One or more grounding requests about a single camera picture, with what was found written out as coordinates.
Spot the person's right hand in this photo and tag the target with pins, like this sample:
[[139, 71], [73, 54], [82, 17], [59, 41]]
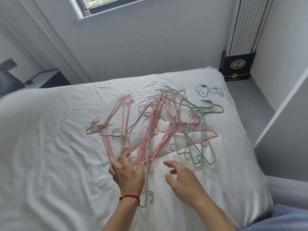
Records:
[[187, 185]]

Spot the person's left hand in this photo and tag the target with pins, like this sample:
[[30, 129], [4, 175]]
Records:
[[126, 175]]

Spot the person's right thumb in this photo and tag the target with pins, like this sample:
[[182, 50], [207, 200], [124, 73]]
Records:
[[170, 180]]

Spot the person's left fingers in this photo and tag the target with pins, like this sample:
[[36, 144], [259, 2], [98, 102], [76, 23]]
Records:
[[125, 159]]

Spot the person's left forearm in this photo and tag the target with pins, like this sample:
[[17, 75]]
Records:
[[122, 214]]

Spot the person's right forearm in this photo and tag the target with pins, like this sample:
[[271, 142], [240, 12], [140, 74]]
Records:
[[216, 218]]

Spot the pile of pink green hangers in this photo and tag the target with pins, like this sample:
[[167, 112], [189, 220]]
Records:
[[154, 122]]

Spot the white bedsheet with dog print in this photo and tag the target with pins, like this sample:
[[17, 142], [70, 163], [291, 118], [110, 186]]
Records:
[[60, 141]]

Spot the dark side cabinet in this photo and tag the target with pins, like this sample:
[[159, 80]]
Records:
[[56, 80]]

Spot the person's blue jeans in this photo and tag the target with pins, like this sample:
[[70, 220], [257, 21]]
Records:
[[284, 218]]

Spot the black box with gold emblem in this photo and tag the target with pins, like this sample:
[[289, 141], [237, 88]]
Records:
[[238, 66]]

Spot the grey bed frame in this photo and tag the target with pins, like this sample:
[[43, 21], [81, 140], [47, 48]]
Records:
[[288, 190]]

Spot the window with grey frame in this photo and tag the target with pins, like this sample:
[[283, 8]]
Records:
[[144, 4]]

